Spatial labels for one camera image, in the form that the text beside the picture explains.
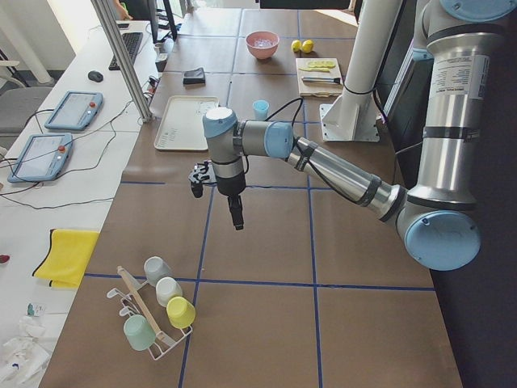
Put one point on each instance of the aluminium frame post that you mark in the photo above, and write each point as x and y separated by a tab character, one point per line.
114	38

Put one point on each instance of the green cup on rack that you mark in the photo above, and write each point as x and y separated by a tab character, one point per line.
138	332

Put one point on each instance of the cream bear tray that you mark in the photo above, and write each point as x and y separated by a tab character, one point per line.
181	127

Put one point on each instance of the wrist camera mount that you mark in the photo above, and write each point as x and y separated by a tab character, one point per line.
200	176

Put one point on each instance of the upper teach pendant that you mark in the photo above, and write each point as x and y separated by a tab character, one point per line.
75	111

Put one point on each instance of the lemon far from board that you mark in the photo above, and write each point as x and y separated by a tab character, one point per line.
296	46

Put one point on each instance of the yellow cup on rack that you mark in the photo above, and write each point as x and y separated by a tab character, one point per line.
181	312

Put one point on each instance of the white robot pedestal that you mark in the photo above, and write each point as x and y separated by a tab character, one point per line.
352	116

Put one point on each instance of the black keyboard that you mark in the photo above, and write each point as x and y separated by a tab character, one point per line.
132	42

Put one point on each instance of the yellow plastic knife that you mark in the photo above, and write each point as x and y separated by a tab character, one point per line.
315	70

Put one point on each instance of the person in black shorts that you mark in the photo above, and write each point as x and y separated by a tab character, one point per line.
121	11

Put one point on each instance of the wooden cutting board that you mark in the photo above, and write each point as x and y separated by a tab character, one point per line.
318	89

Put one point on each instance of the light blue cup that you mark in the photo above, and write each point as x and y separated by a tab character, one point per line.
261	109

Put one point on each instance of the lemon near board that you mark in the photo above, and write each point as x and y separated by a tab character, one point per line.
307	46

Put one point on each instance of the pink bowl of ice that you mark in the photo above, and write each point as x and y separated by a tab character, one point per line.
262	45

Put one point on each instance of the yellow towel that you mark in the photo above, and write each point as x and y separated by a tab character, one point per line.
68	256

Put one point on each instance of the grey cup on rack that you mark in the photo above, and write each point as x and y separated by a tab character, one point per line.
155	269

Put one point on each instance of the white cup on rack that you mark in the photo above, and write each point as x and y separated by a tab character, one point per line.
167	288

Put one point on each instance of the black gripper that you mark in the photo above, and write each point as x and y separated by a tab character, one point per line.
231	186

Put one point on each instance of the crumpled white plastic wrap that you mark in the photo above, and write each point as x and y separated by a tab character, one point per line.
23	356

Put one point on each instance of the lower teach pendant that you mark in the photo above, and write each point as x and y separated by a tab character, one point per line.
42	158

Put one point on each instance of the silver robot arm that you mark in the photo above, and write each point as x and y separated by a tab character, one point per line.
432	218

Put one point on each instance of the teach pendant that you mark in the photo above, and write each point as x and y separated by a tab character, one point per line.
75	111
42	158

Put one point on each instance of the white wire cup rack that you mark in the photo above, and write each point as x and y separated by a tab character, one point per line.
132	303

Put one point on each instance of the grey folded cloth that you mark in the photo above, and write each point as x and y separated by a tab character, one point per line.
192	77

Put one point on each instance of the black computer mouse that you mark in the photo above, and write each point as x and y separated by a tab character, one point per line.
95	76

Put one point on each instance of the lemon slices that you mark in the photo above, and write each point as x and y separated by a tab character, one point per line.
321	64

